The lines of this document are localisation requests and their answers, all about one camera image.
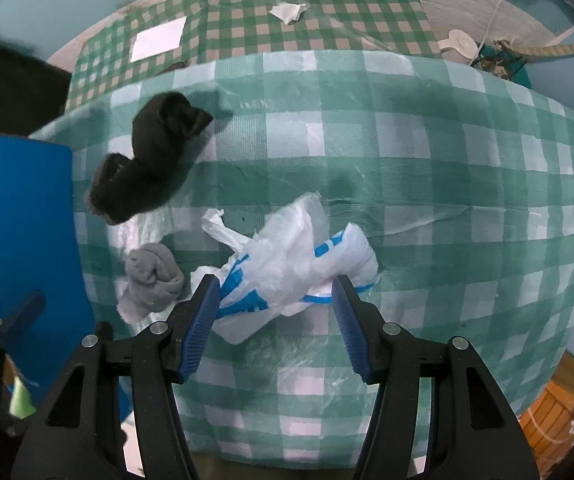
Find light teal checked tablecloth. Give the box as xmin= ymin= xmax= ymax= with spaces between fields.
xmin=30 ymin=50 xmax=574 ymax=471

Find beige hose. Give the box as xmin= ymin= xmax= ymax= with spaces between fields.
xmin=522 ymin=30 xmax=574 ymax=61

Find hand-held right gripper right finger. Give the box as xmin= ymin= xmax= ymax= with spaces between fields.
xmin=331 ymin=274 xmax=540 ymax=480

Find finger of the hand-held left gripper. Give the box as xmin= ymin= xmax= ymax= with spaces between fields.
xmin=0 ymin=292 xmax=46 ymax=341
xmin=0 ymin=390 xmax=30 ymax=438

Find grey white sock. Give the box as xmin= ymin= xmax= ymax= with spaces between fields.
xmin=117 ymin=242 xmax=186 ymax=325

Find white paper sheet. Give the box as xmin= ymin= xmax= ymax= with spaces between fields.
xmin=132 ymin=16 xmax=188 ymax=62

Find dark green checked tablecloth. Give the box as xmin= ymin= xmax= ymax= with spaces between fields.
xmin=64 ymin=0 xmax=442 ymax=111

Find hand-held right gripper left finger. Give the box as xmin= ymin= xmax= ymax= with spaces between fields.
xmin=11 ymin=274 xmax=222 ymax=480

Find black sock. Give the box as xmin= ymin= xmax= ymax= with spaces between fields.
xmin=84 ymin=91 xmax=214 ymax=226

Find crumpled white tissue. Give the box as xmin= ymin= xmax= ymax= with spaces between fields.
xmin=269 ymin=2 xmax=310 ymax=25

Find light green card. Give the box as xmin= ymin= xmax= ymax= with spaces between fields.
xmin=10 ymin=377 xmax=35 ymax=418

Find white blue plastic bag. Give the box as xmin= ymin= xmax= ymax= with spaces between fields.
xmin=189 ymin=192 xmax=380 ymax=345

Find cardboard box with blue rim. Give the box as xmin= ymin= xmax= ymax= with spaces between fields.
xmin=0 ymin=131 xmax=98 ymax=396

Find dark green clutter pile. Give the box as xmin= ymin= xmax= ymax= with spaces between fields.
xmin=472 ymin=40 xmax=528 ymax=81

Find white cable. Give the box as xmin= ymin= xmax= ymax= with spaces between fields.
xmin=484 ymin=0 xmax=515 ymax=46

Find black cloth covered furniture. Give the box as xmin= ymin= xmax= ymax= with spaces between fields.
xmin=0 ymin=25 xmax=70 ymax=136

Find white plastic cup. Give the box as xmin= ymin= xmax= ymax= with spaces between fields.
xmin=439 ymin=29 xmax=478 ymax=65

